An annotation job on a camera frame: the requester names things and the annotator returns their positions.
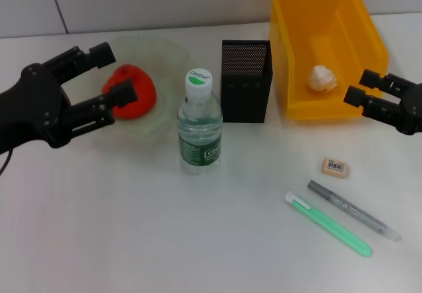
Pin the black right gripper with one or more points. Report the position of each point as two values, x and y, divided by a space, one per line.
412 108

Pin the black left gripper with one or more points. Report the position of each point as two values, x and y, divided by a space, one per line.
29 108

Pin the red-orange toy orange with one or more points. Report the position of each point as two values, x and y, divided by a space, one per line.
145 85

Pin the white paper ball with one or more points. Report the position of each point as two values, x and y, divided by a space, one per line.
322 78

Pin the clear water bottle green label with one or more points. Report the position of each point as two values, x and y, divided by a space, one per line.
199 134

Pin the pale green glass fruit plate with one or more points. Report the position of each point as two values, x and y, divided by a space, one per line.
168 75

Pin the beige eraser with barcode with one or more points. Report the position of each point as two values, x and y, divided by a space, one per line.
335 167

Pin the black mesh pen holder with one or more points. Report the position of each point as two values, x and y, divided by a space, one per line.
245 101

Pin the grey glitter pen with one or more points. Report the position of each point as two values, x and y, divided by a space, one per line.
352 208

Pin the mint green pen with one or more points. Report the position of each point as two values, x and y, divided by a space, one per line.
329 223

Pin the yellow plastic bin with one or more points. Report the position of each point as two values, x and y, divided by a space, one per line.
329 25

